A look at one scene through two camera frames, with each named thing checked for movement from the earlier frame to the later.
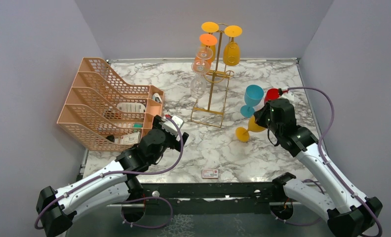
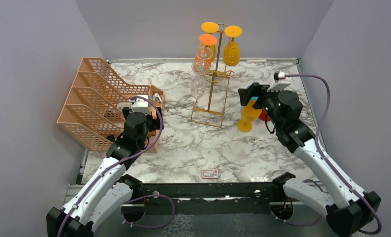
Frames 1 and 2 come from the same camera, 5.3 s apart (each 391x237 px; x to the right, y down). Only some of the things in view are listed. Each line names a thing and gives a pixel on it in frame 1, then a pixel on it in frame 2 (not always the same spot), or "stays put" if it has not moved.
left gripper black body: [171, 139] to [153, 124]
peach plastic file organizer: [105, 114] stays put
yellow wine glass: [243, 134] to [250, 114]
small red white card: [210, 174] stays put
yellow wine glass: [231, 53] stays put
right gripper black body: [264, 118] to [267, 101]
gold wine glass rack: [214, 116] stays put
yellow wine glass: [210, 27] stays put
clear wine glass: [200, 67] stays put
